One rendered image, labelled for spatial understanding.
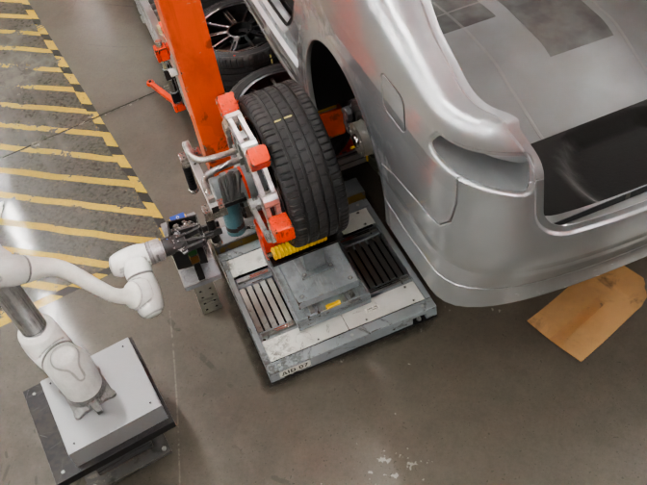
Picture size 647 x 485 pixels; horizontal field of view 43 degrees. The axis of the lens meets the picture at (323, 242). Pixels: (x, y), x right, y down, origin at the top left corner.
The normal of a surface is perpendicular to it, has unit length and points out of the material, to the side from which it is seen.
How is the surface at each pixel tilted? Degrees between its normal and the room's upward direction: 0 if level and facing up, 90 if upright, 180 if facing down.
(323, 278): 0
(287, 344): 0
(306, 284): 0
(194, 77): 90
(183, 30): 90
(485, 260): 95
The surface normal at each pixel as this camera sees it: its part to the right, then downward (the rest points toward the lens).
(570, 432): -0.12, -0.66
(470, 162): 0.15, -0.62
